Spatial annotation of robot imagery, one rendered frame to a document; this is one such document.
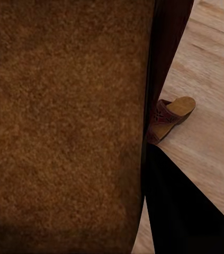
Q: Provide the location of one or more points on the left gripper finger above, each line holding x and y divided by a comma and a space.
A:
182, 219

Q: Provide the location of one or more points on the sandal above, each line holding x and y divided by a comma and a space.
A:
79, 83
167, 115

